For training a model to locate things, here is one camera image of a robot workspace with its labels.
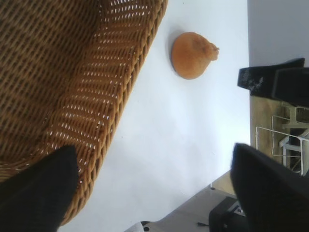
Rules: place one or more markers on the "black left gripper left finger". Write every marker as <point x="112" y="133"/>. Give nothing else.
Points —
<point x="36" y="193"/>

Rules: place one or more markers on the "orange knobbed toy orange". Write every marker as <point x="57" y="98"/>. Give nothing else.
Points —
<point x="190" y="58"/>

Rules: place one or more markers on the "black equipment box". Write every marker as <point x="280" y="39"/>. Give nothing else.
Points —
<point x="224" y="215"/>

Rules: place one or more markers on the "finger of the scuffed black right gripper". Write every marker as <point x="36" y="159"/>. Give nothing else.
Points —
<point x="258" y="79"/>

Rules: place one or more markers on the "brown woven wicker basket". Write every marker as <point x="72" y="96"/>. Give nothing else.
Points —
<point x="48" y="72"/>

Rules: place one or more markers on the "grey metal stand frame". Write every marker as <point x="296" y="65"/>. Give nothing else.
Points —
<point x="293" y="123"/>

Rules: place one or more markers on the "finger of the clean black right gripper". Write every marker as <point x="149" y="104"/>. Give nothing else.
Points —
<point x="292" y="84"/>

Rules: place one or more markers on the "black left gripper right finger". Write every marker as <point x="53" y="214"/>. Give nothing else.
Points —
<point x="272" y="193"/>

